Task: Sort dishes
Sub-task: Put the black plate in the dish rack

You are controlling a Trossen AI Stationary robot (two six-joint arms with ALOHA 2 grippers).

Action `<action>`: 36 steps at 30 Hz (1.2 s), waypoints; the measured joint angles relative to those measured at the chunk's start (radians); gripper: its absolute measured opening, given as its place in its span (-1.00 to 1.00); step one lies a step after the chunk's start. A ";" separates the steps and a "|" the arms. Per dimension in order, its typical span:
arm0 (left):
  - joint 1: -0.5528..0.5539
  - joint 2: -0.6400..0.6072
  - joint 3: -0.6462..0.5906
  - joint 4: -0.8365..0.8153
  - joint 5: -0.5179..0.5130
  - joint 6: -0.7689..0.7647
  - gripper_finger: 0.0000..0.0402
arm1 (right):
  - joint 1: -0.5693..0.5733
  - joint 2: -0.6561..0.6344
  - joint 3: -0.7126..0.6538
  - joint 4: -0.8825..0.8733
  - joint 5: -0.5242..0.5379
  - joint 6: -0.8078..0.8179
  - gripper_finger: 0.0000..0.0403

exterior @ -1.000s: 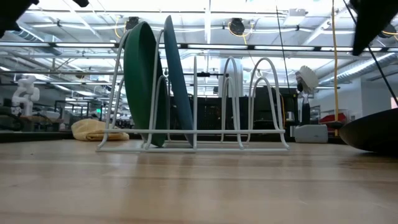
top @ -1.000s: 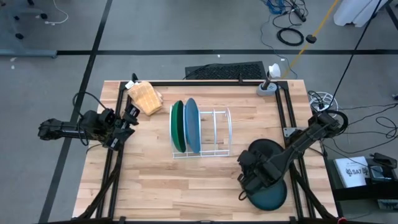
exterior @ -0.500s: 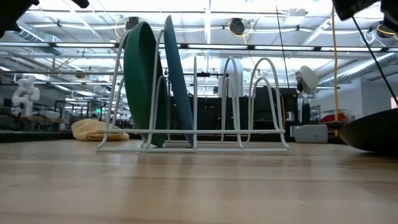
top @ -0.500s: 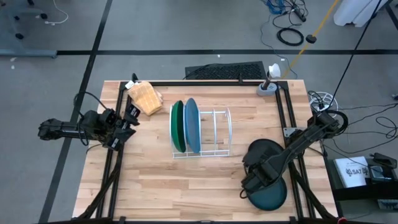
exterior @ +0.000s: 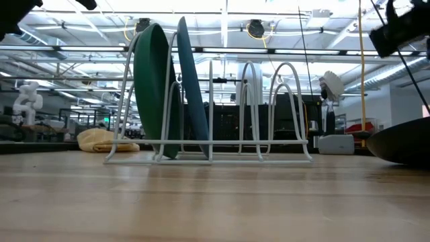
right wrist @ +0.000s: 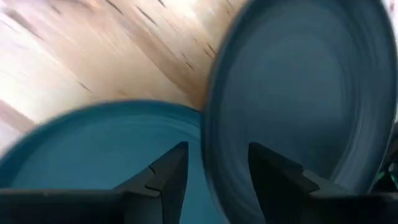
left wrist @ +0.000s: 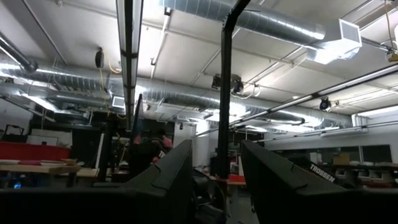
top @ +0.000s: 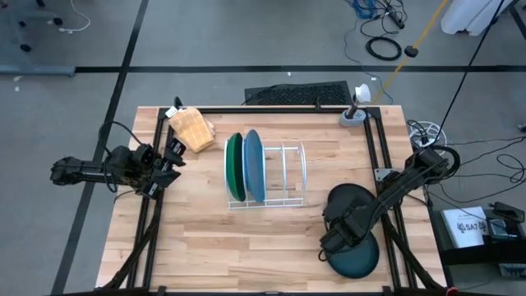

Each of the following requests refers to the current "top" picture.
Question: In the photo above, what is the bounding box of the black metal table frame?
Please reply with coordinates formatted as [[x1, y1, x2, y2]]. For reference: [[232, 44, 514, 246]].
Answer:
[[96, 96, 447, 296]]

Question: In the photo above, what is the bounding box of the black power strip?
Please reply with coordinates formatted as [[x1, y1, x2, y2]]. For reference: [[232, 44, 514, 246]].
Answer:
[[385, 6, 406, 30]]

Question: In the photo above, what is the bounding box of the white wire dish rack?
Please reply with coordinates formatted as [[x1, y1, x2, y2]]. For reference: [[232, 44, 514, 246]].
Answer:
[[223, 137, 307, 210]]

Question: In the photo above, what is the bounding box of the orange dish cloth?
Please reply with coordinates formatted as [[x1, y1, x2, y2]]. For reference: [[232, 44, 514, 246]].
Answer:
[[168, 106, 216, 154]]

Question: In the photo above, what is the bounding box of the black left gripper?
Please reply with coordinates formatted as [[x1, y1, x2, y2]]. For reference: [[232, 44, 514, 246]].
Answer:
[[135, 137, 187, 201]]

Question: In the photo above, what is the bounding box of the blue plate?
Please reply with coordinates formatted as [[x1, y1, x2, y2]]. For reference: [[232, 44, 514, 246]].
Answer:
[[242, 128, 266, 204]]

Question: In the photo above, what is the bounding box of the white cover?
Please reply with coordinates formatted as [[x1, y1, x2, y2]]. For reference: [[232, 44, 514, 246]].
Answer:
[[440, 0, 514, 37]]

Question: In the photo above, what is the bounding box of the long black cable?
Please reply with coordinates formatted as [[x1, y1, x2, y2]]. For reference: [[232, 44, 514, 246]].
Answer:
[[433, 0, 507, 143]]

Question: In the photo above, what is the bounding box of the green plate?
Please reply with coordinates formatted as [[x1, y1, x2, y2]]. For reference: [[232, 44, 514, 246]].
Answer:
[[225, 132, 247, 203]]

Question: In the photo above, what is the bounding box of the coiled black cable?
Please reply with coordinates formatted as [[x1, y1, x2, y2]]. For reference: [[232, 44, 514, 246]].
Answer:
[[365, 35, 403, 62]]

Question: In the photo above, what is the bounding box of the black plate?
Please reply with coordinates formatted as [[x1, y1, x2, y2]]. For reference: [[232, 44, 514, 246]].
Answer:
[[326, 183, 377, 223]]

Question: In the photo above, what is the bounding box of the black side cabinet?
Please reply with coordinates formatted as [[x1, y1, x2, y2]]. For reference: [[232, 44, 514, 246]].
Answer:
[[429, 207, 526, 280]]

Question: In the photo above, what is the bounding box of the grey device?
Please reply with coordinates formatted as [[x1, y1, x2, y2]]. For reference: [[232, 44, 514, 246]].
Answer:
[[488, 220, 519, 239]]

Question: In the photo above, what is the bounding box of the grey desk foot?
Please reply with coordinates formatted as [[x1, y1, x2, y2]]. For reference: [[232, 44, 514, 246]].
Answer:
[[0, 64, 76, 77]]

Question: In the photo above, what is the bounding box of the grey office chair base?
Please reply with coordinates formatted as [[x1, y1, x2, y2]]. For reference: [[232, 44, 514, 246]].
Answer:
[[0, 0, 65, 53]]

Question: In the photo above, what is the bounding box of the white floor cable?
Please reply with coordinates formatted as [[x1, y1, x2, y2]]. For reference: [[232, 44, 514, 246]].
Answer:
[[58, 0, 91, 34]]

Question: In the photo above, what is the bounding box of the white booklet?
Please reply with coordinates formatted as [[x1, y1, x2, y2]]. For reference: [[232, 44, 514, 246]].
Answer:
[[441, 206, 490, 249]]

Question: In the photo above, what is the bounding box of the black floor mat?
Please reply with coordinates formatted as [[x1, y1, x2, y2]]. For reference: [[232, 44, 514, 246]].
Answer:
[[243, 81, 353, 107]]

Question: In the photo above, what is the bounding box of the white power strip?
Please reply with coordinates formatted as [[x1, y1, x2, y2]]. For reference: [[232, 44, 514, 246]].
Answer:
[[412, 132, 440, 151]]

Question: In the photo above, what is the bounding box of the black device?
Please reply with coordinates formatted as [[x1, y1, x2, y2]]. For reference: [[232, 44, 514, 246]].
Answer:
[[487, 201, 526, 224]]

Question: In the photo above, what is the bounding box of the dark teal plate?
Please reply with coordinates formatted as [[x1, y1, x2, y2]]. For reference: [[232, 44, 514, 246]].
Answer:
[[325, 232, 381, 280]]

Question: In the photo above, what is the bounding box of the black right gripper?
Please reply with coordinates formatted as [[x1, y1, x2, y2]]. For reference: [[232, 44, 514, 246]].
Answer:
[[321, 197, 377, 252]]

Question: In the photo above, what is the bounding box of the blue cable bundle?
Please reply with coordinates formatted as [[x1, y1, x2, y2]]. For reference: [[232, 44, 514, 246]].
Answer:
[[351, 0, 377, 20]]

